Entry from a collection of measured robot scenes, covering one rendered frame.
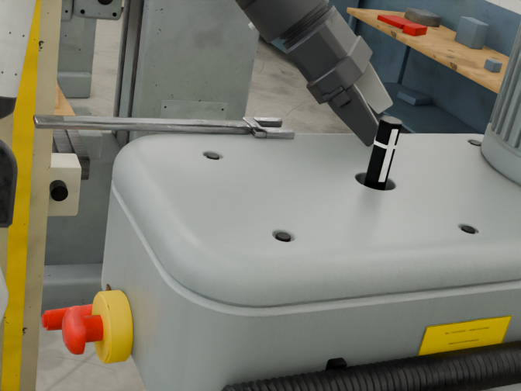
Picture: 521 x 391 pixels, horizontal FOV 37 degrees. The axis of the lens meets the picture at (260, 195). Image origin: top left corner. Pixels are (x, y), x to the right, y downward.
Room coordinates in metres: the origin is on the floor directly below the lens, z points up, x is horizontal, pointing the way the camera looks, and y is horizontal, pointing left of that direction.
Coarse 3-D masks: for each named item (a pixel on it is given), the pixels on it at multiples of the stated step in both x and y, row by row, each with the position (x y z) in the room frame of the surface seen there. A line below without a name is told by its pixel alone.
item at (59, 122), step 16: (48, 128) 0.63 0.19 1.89; (64, 128) 0.63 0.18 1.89; (80, 128) 0.64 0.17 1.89; (96, 128) 0.65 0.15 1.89; (112, 128) 0.65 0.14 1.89; (128, 128) 0.66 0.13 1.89; (144, 128) 0.67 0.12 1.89; (160, 128) 0.67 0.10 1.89; (176, 128) 0.68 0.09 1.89; (192, 128) 0.69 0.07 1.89; (208, 128) 0.69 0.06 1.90; (224, 128) 0.70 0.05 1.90; (240, 128) 0.71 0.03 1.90; (256, 128) 0.71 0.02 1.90; (272, 128) 0.72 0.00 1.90
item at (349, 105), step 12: (336, 96) 0.74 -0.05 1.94; (348, 96) 0.74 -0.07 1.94; (360, 96) 0.74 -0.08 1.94; (336, 108) 0.75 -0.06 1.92; (348, 108) 0.74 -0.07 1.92; (360, 108) 0.74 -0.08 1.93; (348, 120) 0.74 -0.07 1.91; (360, 120) 0.74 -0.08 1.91; (372, 120) 0.74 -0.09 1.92; (360, 132) 0.74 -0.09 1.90; (372, 132) 0.74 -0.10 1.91
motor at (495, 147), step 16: (512, 48) 0.80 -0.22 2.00; (512, 64) 0.78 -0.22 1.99; (512, 80) 0.76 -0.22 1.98; (512, 96) 0.76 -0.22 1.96; (496, 112) 0.78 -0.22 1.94; (512, 112) 0.74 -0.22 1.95; (496, 128) 0.76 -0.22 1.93; (512, 128) 0.74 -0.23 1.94; (496, 144) 0.75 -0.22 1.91; (512, 144) 0.73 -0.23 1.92; (496, 160) 0.74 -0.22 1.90; (512, 160) 0.72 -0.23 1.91; (512, 176) 0.72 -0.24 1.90
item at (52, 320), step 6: (84, 306) 0.64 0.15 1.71; (90, 306) 0.64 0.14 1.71; (48, 312) 0.62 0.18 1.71; (54, 312) 0.62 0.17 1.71; (60, 312) 0.62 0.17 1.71; (84, 312) 0.63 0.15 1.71; (90, 312) 0.63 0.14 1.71; (42, 318) 0.62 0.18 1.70; (48, 318) 0.61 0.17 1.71; (54, 318) 0.61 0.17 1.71; (60, 318) 0.62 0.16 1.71; (48, 324) 0.61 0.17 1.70; (54, 324) 0.61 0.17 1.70; (60, 324) 0.61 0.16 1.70
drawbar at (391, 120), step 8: (384, 120) 0.65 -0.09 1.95; (392, 120) 0.65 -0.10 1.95; (400, 120) 0.66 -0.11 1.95; (384, 128) 0.65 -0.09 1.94; (392, 128) 0.65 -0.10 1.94; (400, 128) 0.65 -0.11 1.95; (376, 136) 0.65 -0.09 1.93; (384, 136) 0.65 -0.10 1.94; (384, 144) 0.65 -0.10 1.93; (376, 152) 0.65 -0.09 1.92; (384, 152) 0.65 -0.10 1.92; (392, 152) 0.65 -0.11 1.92; (376, 160) 0.65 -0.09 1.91; (368, 168) 0.65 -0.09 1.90; (376, 168) 0.65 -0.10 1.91; (368, 176) 0.65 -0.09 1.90; (376, 176) 0.65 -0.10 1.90; (368, 184) 0.65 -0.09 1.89; (376, 184) 0.65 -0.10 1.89; (384, 184) 0.65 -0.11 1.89
